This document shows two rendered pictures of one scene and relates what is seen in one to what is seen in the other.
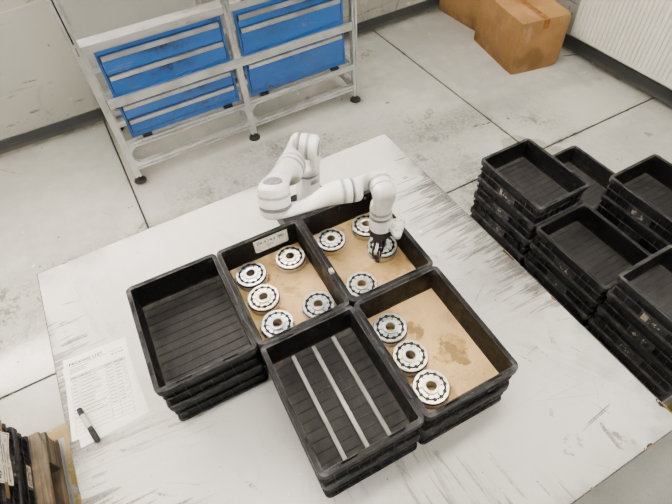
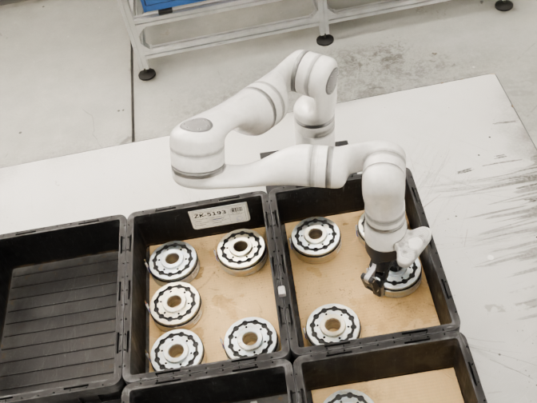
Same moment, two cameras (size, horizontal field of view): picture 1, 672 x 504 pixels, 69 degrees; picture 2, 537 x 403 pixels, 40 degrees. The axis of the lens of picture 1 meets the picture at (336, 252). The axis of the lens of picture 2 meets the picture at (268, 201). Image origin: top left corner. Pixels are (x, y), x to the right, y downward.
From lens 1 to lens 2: 41 cm
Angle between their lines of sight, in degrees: 17
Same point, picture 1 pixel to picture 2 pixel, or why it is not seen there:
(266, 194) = (177, 145)
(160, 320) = (27, 295)
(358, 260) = (348, 282)
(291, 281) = (230, 289)
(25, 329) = not seen: outside the picture
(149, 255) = (70, 191)
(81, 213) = (58, 105)
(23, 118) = not seen: outside the picture
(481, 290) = not seen: outside the picture
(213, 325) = (92, 325)
